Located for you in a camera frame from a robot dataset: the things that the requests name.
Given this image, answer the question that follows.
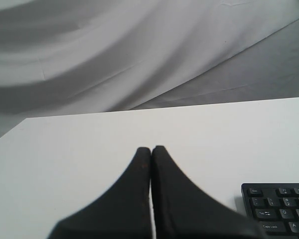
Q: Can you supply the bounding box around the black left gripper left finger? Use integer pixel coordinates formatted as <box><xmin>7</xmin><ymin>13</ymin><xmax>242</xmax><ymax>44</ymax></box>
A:
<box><xmin>49</xmin><ymin>147</ymin><xmax>151</xmax><ymax>239</ymax></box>

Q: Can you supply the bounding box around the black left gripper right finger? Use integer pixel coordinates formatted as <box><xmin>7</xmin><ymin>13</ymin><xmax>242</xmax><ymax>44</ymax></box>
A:
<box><xmin>151</xmin><ymin>146</ymin><xmax>266</xmax><ymax>239</ymax></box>

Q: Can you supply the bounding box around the black acer keyboard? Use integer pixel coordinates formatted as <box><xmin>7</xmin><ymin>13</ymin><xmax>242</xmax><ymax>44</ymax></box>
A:
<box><xmin>241</xmin><ymin>183</ymin><xmax>299</xmax><ymax>239</ymax></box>

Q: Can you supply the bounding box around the white backdrop cloth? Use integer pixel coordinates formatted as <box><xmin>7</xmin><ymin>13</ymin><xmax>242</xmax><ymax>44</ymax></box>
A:
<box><xmin>0</xmin><ymin>0</ymin><xmax>299</xmax><ymax>137</ymax></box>

